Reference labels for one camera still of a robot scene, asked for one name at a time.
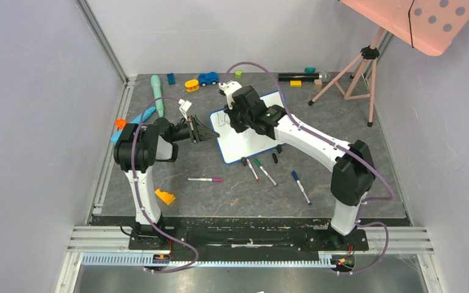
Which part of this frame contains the green whiteboard marker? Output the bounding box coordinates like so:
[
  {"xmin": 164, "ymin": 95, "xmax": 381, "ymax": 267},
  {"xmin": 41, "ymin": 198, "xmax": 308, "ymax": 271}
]
[{"xmin": 254, "ymin": 159, "xmax": 278, "ymax": 187}]

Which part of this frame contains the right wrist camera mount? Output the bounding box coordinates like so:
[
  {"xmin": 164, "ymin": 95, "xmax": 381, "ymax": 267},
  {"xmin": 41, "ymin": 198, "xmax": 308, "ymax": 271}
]
[{"xmin": 218, "ymin": 81, "xmax": 242, "ymax": 109}]

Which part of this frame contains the blue framed whiteboard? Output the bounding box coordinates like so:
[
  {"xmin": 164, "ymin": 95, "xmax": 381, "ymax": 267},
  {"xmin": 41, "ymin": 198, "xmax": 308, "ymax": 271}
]
[{"xmin": 209, "ymin": 85, "xmax": 286, "ymax": 164}]

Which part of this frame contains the yellow wedge block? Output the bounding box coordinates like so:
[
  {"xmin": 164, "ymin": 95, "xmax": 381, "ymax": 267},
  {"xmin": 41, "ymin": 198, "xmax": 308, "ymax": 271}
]
[{"xmin": 155, "ymin": 189, "xmax": 176, "ymax": 206}]

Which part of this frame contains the light blue toy tube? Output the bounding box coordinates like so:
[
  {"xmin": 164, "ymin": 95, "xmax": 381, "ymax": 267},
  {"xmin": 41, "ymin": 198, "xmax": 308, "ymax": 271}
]
[{"xmin": 110, "ymin": 107, "xmax": 156, "ymax": 144}]

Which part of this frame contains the tan wooden cube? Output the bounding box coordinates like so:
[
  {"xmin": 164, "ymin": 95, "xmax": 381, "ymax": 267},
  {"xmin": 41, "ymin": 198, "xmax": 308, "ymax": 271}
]
[{"xmin": 313, "ymin": 79, "xmax": 323, "ymax": 89}]

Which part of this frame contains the red whiteboard marker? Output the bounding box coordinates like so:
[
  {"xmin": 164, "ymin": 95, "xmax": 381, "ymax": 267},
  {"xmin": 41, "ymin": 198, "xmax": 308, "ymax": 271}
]
[{"xmin": 245, "ymin": 158, "xmax": 260, "ymax": 182}]

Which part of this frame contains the pink whiteboard marker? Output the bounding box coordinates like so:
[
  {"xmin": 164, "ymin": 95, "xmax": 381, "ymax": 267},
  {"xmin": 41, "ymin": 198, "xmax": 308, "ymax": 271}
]
[{"xmin": 186, "ymin": 177, "xmax": 223, "ymax": 183}]

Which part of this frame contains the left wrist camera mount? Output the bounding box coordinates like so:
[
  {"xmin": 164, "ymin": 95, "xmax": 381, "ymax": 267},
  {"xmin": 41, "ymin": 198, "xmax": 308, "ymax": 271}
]
[{"xmin": 178, "ymin": 99, "xmax": 192, "ymax": 120}]

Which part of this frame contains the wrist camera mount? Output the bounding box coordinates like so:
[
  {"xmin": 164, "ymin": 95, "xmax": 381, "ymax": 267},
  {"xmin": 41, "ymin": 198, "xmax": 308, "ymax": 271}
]
[
  {"xmin": 178, "ymin": 99, "xmax": 192, "ymax": 120},
  {"xmin": 218, "ymin": 81, "xmax": 242, "ymax": 109}
]

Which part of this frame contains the blue whiteboard marker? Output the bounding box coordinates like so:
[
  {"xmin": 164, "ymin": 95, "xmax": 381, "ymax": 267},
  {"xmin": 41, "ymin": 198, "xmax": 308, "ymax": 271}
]
[{"xmin": 291, "ymin": 170, "xmax": 312, "ymax": 205}]

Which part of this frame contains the orange toy piece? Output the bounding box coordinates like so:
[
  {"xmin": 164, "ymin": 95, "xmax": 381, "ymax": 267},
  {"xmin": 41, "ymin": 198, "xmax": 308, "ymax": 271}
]
[{"xmin": 115, "ymin": 118, "xmax": 128, "ymax": 130}]

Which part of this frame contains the black cylinder flashlight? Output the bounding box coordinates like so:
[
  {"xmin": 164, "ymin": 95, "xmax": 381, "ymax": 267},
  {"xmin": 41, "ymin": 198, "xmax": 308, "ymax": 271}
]
[{"xmin": 278, "ymin": 71, "xmax": 332, "ymax": 82}]

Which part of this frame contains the pink tripod stand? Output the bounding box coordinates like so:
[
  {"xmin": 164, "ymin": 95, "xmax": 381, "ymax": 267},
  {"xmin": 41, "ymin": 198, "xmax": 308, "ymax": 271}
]
[{"xmin": 308, "ymin": 27, "xmax": 385, "ymax": 127}]

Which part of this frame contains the teal block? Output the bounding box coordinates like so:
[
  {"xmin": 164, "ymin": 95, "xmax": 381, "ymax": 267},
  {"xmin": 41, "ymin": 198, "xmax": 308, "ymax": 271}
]
[{"xmin": 304, "ymin": 67, "xmax": 316, "ymax": 73}]

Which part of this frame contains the dark blue block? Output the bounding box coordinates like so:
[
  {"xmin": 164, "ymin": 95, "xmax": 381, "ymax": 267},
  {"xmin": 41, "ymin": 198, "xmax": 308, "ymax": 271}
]
[{"xmin": 167, "ymin": 73, "xmax": 176, "ymax": 85}]

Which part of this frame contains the mint green toy tube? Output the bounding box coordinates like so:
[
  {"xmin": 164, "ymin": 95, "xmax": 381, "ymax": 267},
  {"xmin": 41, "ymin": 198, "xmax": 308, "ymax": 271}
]
[{"xmin": 150, "ymin": 75, "xmax": 164, "ymax": 117}]

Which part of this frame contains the pink perforated panel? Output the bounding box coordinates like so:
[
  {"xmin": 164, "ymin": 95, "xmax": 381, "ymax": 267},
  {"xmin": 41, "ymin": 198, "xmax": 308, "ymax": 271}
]
[{"xmin": 341, "ymin": 0, "xmax": 469, "ymax": 56}]

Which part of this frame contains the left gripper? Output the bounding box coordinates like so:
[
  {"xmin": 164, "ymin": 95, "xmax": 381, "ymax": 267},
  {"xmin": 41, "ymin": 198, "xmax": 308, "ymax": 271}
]
[{"xmin": 169, "ymin": 115, "xmax": 220, "ymax": 143}]

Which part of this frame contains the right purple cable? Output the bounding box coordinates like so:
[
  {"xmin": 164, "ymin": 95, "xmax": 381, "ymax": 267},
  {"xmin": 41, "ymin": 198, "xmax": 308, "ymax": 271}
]
[{"xmin": 222, "ymin": 61, "xmax": 396, "ymax": 277}]

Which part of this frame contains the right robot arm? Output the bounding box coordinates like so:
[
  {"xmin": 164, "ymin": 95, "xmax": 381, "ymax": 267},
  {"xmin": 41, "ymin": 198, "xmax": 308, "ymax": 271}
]
[{"xmin": 219, "ymin": 82, "xmax": 376, "ymax": 249}]

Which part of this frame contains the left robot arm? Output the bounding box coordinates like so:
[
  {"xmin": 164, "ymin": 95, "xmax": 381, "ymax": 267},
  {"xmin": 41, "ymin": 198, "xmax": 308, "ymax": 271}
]
[{"xmin": 113, "ymin": 115, "xmax": 220, "ymax": 250}]

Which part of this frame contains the blue toy car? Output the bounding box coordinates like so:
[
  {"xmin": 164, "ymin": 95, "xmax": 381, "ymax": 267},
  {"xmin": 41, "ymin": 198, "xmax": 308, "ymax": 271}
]
[{"xmin": 198, "ymin": 71, "xmax": 219, "ymax": 87}]

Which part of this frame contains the yellow oval toy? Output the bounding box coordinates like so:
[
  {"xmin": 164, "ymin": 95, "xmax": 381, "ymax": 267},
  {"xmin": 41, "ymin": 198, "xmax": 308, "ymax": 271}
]
[{"xmin": 184, "ymin": 79, "xmax": 200, "ymax": 92}]

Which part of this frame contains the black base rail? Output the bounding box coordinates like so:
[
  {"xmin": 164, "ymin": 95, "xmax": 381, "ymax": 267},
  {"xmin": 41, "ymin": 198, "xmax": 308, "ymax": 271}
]
[{"xmin": 90, "ymin": 216, "xmax": 407, "ymax": 264}]

